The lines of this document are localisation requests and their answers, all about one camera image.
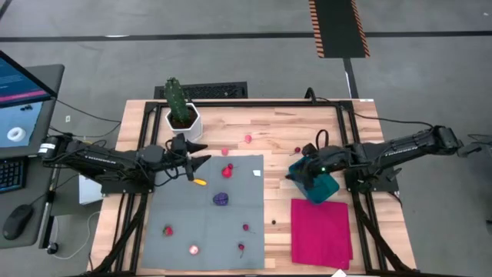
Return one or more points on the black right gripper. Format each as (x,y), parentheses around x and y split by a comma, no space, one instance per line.
(326,159)

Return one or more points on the black floor grate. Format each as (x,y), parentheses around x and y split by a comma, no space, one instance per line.
(215,91)

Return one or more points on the green cactus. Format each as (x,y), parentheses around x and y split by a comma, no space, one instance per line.
(176,98)

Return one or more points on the black computer mouse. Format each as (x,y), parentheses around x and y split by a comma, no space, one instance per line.
(17,222)

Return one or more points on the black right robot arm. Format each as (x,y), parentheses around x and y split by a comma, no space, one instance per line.
(403,148)

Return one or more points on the magenta cloth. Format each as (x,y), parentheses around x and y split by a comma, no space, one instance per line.
(319,234)

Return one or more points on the white paper slip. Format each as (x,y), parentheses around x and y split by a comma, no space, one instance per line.
(339,274)

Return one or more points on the black aluminium table frame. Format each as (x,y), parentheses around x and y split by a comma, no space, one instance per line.
(269,104)

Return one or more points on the white hexagonal plant pot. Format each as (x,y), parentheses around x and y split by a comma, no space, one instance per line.
(190,132)

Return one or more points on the dark red toy cherry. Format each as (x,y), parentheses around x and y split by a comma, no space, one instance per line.
(297,149)
(241,246)
(230,166)
(245,227)

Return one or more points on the small white tag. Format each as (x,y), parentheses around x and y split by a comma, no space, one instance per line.
(256,173)

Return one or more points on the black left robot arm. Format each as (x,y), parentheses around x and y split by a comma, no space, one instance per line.
(100,161)

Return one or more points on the grey floor stand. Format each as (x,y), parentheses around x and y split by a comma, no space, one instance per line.
(478,148)

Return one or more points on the grey cloth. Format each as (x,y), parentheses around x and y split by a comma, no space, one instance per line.
(192,215)

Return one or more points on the pink and white toy fruit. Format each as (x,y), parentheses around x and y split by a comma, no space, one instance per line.
(193,249)

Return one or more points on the big red toy strawberry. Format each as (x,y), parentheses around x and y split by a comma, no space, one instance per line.
(226,173)

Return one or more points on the computer monitor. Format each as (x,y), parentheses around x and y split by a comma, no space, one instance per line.
(23,127)

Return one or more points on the purple toy grape bunch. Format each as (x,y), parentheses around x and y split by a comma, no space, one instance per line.
(220,199)

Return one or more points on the grey desk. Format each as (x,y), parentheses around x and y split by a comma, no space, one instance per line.
(34,188)

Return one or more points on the black keyboard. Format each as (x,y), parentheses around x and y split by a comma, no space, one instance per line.
(9,175)

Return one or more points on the pink toy peach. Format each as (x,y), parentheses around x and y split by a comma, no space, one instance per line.
(225,151)
(248,139)

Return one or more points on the white box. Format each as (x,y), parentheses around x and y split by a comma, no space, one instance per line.
(89,194)

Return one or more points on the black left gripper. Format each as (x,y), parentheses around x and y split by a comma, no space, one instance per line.
(178,154)

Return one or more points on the teal plastic container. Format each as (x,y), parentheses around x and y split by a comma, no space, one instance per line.
(326,190)

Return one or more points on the small red toy strawberry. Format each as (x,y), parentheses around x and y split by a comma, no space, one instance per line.
(168,231)

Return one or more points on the small yellow toy banana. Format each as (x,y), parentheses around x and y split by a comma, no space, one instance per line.
(200,182)

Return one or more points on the black mat with orange stripes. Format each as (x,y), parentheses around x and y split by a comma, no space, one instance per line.
(338,29)

